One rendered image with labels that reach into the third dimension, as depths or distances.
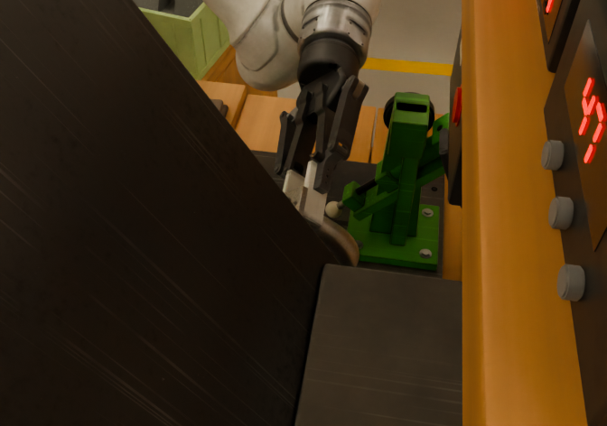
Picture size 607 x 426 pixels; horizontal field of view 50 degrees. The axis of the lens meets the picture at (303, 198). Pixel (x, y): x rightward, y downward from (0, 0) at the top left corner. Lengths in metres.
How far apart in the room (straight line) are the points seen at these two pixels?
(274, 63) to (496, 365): 0.78
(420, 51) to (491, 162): 2.89
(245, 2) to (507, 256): 0.76
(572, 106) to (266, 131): 1.08
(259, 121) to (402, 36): 2.00
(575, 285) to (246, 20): 0.78
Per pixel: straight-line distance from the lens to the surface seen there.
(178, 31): 1.56
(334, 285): 0.61
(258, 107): 1.38
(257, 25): 0.95
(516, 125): 0.31
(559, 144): 0.28
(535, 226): 0.27
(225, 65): 1.71
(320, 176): 0.70
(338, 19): 0.82
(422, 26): 3.36
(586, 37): 0.27
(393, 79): 2.97
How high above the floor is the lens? 1.73
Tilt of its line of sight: 46 degrees down
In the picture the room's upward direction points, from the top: straight up
